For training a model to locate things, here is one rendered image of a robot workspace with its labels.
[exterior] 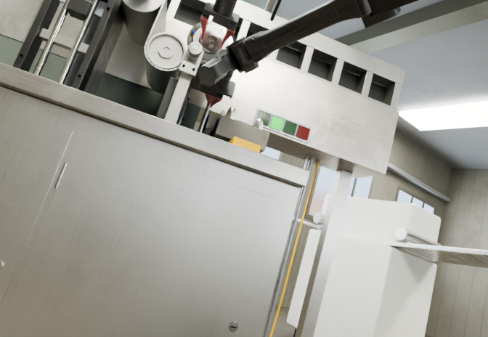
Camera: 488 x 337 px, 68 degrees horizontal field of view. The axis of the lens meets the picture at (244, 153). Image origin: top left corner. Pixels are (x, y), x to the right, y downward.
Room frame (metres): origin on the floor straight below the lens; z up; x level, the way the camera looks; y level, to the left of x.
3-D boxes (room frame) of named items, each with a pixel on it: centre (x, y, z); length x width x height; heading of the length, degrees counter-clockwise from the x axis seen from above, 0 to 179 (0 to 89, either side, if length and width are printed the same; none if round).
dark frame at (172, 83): (1.22, 0.28, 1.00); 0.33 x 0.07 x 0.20; 10
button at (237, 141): (0.87, 0.01, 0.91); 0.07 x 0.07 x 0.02; 10
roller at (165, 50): (1.17, 0.34, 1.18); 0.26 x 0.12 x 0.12; 10
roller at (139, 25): (1.16, 0.47, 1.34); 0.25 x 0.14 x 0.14; 10
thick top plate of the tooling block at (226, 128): (1.26, 0.06, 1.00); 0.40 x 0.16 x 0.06; 10
